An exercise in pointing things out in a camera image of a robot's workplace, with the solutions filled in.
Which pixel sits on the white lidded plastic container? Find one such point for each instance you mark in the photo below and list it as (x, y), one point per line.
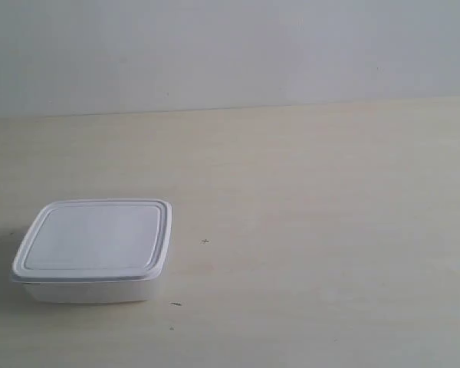
(95, 251)

